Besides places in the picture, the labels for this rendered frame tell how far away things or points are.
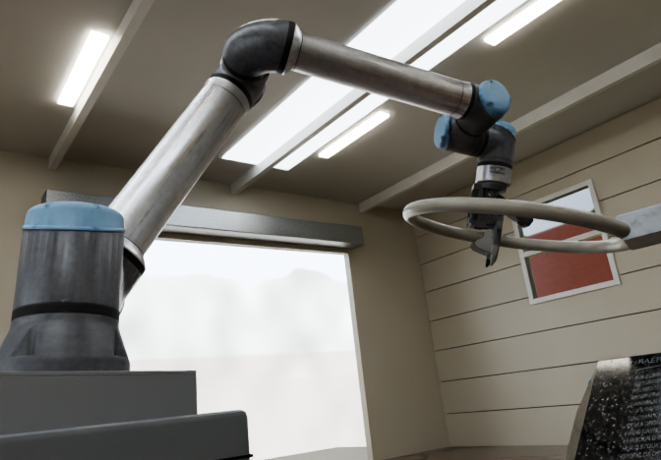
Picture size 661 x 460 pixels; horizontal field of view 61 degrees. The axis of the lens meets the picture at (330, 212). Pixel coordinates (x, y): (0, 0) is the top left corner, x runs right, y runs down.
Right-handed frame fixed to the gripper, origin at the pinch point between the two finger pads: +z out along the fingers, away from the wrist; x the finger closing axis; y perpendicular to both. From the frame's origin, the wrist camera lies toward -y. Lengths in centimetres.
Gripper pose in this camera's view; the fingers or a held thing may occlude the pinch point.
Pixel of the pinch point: (492, 261)
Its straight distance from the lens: 152.8
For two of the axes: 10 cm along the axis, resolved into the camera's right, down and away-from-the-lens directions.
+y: -9.9, -1.4, 1.0
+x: -0.8, -1.6, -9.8
